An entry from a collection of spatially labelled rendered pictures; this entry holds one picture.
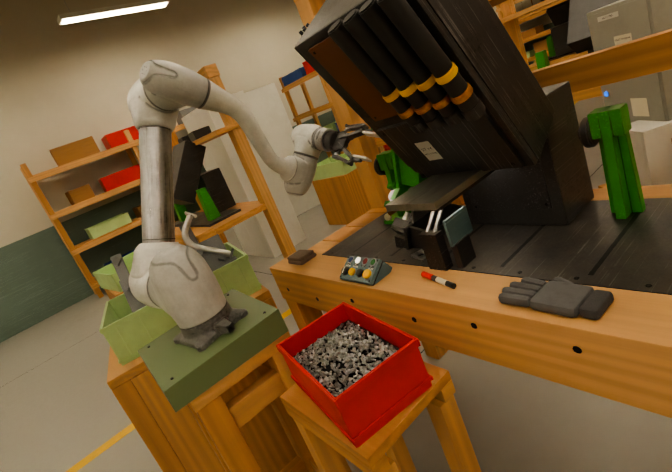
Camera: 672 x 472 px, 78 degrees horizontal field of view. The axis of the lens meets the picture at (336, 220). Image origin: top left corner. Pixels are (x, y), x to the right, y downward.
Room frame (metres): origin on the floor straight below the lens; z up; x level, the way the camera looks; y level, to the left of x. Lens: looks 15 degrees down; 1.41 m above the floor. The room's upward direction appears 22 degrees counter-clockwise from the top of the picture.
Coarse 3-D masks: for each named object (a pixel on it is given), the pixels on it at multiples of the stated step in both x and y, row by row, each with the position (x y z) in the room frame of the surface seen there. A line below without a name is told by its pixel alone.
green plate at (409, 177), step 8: (392, 152) 1.19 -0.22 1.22; (400, 160) 1.19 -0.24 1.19; (400, 168) 1.19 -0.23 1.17; (408, 168) 1.17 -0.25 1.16; (400, 176) 1.20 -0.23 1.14; (408, 176) 1.18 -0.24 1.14; (416, 176) 1.15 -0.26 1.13; (400, 184) 1.21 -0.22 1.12; (408, 184) 1.19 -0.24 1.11; (416, 184) 1.16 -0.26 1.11
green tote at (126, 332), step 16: (240, 256) 1.83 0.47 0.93; (224, 272) 1.67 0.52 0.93; (240, 272) 1.69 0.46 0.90; (224, 288) 1.66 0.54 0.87; (240, 288) 1.68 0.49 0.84; (256, 288) 1.70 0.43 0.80; (112, 304) 1.86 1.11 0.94; (128, 304) 1.88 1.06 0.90; (112, 320) 1.72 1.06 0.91; (128, 320) 1.52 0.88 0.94; (144, 320) 1.54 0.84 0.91; (160, 320) 1.56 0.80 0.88; (112, 336) 1.49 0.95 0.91; (128, 336) 1.51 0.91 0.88; (144, 336) 1.53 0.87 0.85; (128, 352) 1.50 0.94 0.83
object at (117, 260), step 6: (114, 258) 1.84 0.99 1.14; (120, 258) 1.84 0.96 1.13; (114, 264) 1.83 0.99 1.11; (120, 264) 1.85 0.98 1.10; (120, 270) 1.84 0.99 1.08; (126, 270) 1.84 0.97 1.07; (120, 276) 1.83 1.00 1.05; (126, 276) 1.83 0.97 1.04; (120, 282) 1.82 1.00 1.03; (126, 282) 1.82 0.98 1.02; (126, 294) 1.79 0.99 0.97; (132, 294) 1.79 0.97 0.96; (132, 300) 1.78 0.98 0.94; (132, 306) 1.77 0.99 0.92; (138, 306) 1.72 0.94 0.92; (144, 306) 1.72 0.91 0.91; (132, 312) 1.76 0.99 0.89
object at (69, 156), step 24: (72, 144) 6.64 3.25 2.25; (96, 144) 6.78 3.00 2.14; (120, 144) 6.97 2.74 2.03; (24, 168) 6.18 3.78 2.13; (72, 168) 6.47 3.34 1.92; (72, 192) 6.45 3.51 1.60; (120, 192) 6.68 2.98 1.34; (48, 216) 6.53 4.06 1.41; (120, 216) 6.67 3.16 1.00; (96, 240) 6.33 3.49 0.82; (96, 288) 6.18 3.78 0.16
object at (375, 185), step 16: (304, 0) 1.88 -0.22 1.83; (320, 0) 1.89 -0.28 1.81; (304, 16) 1.91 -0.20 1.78; (336, 96) 1.90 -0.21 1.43; (336, 112) 1.93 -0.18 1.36; (352, 112) 1.87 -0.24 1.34; (368, 128) 1.90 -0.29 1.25; (352, 144) 1.91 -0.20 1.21; (368, 144) 1.88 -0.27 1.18; (368, 176) 1.88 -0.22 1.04; (384, 176) 1.90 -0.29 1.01; (368, 192) 1.92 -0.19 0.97; (384, 192) 1.88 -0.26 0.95
